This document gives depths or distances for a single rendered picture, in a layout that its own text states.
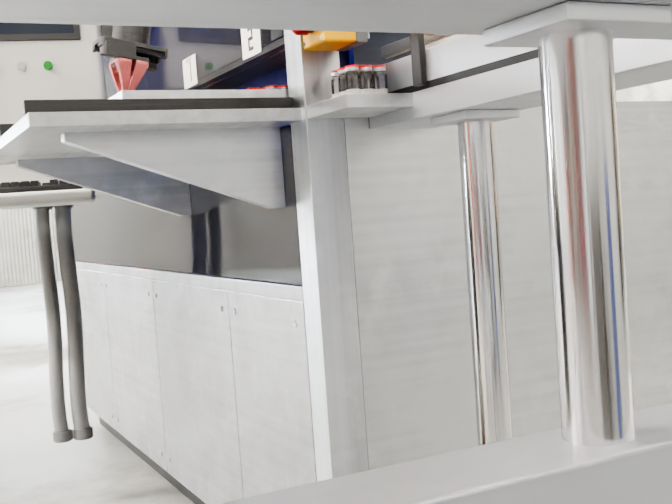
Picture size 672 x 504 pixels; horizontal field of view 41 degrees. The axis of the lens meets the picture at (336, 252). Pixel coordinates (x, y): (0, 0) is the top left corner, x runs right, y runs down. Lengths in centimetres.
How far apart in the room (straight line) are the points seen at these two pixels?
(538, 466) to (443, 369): 91
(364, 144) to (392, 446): 48
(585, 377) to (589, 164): 14
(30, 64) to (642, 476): 190
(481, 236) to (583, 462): 69
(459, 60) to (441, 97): 6
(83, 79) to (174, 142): 91
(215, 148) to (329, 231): 22
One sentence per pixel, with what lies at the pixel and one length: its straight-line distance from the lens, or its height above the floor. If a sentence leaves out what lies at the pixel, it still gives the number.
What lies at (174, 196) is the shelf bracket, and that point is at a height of 77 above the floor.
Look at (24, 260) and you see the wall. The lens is 1267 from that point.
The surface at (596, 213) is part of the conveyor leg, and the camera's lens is 63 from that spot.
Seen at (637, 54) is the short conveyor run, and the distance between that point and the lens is 98.
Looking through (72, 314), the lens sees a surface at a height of 50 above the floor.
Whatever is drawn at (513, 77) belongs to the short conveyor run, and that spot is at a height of 86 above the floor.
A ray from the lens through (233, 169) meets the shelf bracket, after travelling 144.
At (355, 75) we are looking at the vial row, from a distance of 132.
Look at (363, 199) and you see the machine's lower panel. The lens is 141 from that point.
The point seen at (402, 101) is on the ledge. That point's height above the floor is 87.
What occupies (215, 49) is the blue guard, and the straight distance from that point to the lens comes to 175.
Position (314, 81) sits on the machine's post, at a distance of 140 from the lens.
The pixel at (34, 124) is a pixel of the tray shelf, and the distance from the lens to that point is 128.
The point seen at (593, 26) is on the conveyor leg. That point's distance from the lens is 63.
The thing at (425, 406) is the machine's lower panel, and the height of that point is 39.
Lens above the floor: 72
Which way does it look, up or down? 3 degrees down
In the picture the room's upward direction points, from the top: 4 degrees counter-clockwise
